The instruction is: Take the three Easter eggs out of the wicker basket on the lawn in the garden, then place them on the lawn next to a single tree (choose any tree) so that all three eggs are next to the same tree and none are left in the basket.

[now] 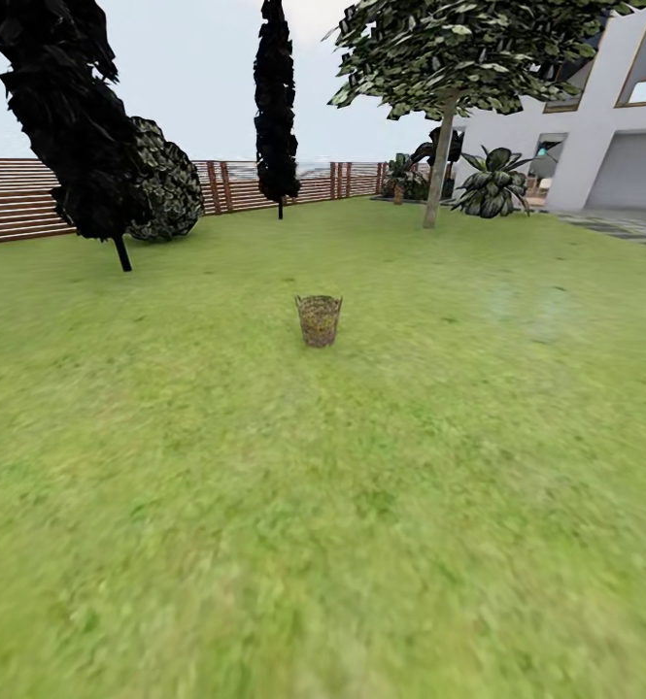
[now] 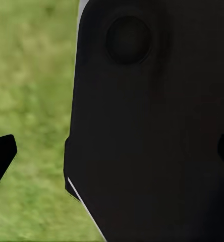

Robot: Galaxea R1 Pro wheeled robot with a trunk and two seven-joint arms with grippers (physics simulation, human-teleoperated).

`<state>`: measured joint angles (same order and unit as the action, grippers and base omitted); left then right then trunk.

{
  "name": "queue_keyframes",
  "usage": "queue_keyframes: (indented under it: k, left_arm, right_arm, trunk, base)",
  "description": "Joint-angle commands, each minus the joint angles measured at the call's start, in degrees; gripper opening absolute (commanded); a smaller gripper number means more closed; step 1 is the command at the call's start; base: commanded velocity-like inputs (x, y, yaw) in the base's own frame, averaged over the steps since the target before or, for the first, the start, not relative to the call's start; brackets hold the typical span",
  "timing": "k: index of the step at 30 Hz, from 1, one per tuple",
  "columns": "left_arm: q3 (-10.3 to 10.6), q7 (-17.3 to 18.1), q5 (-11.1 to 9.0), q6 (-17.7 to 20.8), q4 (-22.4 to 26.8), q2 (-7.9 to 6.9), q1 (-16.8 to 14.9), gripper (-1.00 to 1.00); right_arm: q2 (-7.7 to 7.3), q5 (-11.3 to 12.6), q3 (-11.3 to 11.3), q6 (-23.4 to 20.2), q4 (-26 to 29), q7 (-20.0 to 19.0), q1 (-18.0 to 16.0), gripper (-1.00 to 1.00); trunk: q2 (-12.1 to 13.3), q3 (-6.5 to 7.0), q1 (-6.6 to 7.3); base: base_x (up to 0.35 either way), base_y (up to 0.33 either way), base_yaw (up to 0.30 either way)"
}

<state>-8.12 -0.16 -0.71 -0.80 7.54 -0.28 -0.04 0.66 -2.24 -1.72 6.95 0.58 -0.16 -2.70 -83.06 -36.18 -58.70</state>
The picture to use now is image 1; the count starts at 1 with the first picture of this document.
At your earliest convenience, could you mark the wicker basket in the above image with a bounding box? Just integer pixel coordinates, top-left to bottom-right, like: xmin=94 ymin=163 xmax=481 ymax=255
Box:
xmin=295 ymin=294 xmax=344 ymax=349

